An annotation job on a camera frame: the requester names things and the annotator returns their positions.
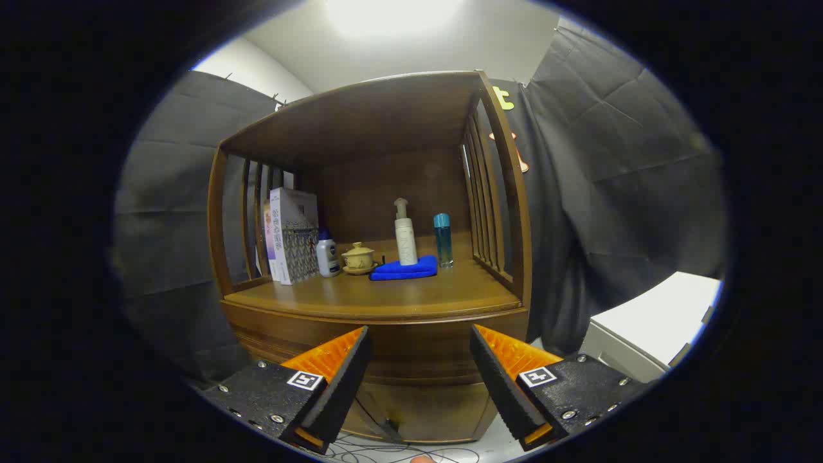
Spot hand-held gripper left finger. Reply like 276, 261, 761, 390
199, 325, 374, 456

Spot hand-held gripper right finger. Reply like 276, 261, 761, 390
469, 323, 650, 452

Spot wooden drawer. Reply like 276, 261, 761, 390
222, 302, 529, 386

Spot wooden countertop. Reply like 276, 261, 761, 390
223, 235, 521, 320

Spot white grey side cabinet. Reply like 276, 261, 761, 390
579, 271, 721, 384

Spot brown wooden cabinet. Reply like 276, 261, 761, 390
207, 69, 533, 444

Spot yellow ceramic lidded teacup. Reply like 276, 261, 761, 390
341, 242, 379, 276

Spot white bottle blue cap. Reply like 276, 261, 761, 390
316, 230, 341, 278

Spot blue folded cloth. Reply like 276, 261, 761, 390
369, 255, 439, 282

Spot white patterned book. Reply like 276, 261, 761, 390
270, 187, 320, 286

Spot white pump bottle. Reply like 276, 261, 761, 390
393, 198, 419, 266

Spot pink purple book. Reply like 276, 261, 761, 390
262, 199, 277, 282

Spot clear blue bottle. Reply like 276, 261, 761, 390
433, 213, 454, 268

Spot black backdrop cloth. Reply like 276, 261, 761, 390
113, 26, 727, 386

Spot black floor cables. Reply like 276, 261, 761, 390
328, 399, 480, 463

